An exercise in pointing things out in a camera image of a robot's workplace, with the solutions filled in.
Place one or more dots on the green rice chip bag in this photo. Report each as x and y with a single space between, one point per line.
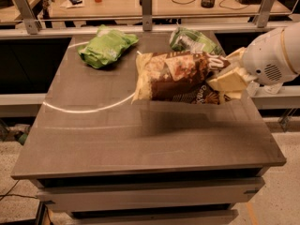
183 39

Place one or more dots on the right metal bracket post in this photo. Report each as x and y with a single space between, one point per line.
261 20

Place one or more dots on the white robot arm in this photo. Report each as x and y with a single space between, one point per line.
270 59

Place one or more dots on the middle metal bracket post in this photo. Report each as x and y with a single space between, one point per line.
147 15

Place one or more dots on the bright green chip bag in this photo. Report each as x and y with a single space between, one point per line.
106 47

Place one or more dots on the brown salt chip bag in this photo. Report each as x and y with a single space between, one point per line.
179 77

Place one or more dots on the left metal bracket post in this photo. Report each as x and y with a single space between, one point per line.
30 20

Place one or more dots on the metal bracket post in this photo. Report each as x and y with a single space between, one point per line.
30 20
261 20
147 15

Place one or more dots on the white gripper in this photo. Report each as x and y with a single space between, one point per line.
264 61

